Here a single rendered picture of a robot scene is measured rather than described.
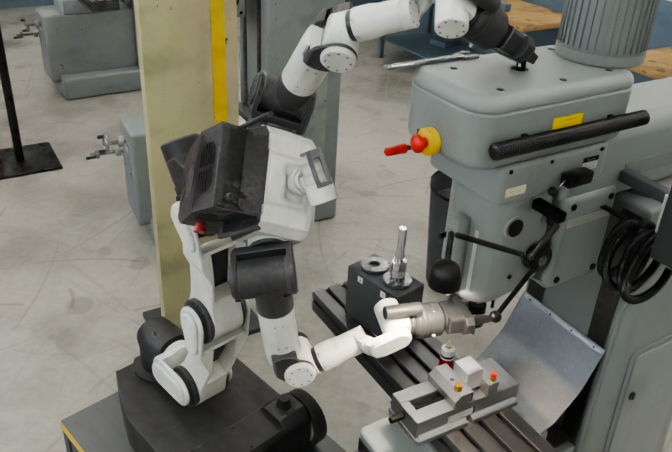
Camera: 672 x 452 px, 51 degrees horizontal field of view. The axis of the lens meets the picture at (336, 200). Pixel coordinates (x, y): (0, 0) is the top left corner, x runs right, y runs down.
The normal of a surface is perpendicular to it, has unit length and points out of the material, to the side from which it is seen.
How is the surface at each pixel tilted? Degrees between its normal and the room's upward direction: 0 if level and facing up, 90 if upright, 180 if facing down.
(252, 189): 58
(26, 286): 0
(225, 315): 80
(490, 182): 90
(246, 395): 0
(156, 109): 90
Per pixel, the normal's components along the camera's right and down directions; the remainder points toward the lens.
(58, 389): 0.05, -0.88
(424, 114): -0.86, 0.21
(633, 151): 0.51, 0.43
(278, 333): 0.18, 0.52
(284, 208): 0.61, -0.15
